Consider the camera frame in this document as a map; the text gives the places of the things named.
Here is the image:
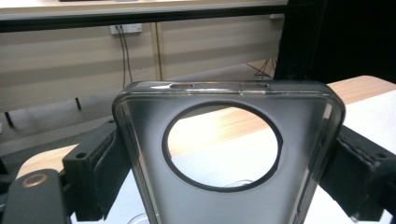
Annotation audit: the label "black power cable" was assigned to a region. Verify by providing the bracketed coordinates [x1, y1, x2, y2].
[120, 27, 134, 84]
[116, 27, 127, 90]

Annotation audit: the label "grey cartoon print phone case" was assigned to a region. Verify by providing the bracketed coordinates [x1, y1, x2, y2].
[111, 79, 347, 224]

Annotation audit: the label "black curtain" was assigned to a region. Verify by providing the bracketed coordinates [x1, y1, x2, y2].
[274, 0, 396, 84]

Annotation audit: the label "beige wooden cabinet counter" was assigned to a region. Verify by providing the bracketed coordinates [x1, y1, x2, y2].
[0, 0, 288, 114]

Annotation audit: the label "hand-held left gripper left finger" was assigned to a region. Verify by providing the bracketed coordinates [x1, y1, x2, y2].
[62, 119, 132, 222]

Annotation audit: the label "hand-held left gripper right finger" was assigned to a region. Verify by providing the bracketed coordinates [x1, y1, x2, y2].
[318, 124, 396, 222]

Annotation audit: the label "metal stand legs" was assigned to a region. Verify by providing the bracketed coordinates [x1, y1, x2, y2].
[247, 57, 276, 78]

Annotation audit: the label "white wall socket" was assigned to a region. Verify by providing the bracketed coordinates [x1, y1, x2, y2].
[109, 23, 144, 35]

